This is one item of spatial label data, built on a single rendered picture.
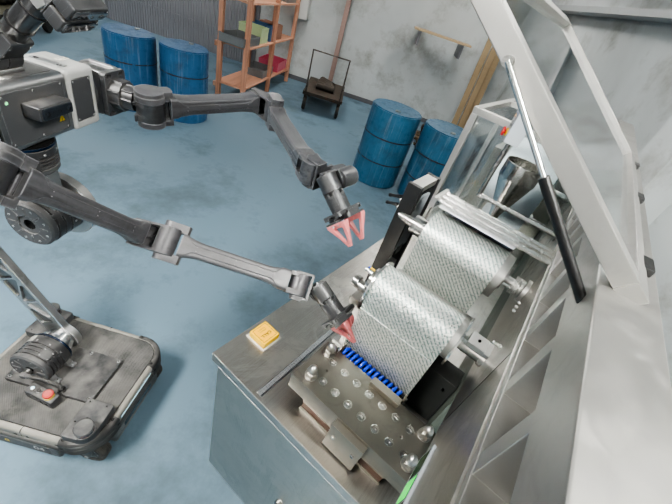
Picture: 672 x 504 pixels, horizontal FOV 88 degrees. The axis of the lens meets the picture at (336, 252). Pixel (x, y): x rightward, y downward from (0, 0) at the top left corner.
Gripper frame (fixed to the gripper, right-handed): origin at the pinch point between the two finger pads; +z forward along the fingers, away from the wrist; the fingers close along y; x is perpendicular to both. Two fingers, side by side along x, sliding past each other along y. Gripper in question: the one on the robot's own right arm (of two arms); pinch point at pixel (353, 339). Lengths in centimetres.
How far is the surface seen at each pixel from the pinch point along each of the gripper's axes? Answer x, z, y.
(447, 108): -174, -159, -687
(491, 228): 40, -6, -31
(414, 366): 15.4, 12.5, 0.3
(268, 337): -23.3, -14.1, 10.5
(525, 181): 42, -8, -73
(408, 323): 21.8, 1.0, -0.2
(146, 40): -215, -342, -164
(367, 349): 3.1, 4.1, 0.3
